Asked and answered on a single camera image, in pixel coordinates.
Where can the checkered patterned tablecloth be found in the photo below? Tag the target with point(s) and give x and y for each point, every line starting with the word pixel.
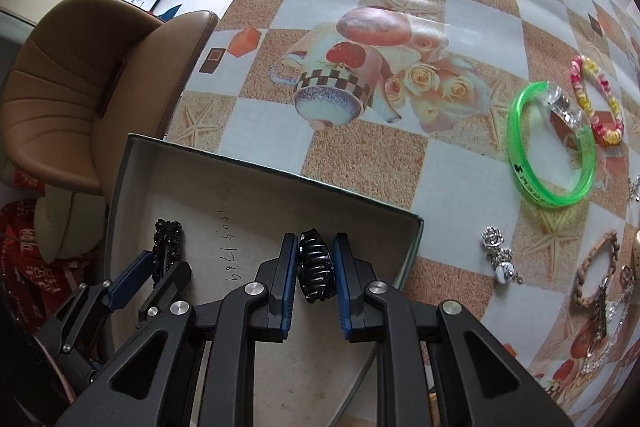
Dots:
pixel 406 101

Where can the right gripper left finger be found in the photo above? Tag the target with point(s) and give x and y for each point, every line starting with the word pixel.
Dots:
pixel 258 312

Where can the grey shallow cardboard box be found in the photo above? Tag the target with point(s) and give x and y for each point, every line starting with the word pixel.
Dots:
pixel 234 215

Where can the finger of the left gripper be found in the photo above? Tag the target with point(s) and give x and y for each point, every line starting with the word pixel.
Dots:
pixel 168 290
pixel 127 284

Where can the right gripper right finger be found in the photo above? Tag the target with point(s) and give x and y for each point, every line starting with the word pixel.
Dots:
pixel 372 311

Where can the brown leather chair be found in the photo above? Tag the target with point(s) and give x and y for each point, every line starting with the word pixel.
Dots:
pixel 91 73

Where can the green translucent bangle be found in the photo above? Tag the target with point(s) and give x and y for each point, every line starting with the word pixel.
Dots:
pixel 550 147

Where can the black beaded hair clip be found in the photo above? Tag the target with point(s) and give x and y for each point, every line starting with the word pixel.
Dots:
pixel 167 247

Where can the small silver charm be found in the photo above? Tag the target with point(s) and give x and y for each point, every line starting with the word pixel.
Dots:
pixel 499 257

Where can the small black claw clip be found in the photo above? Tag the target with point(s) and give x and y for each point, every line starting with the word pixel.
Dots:
pixel 315 271

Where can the red embroidered cushion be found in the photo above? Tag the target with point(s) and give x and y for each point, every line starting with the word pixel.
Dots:
pixel 36 288

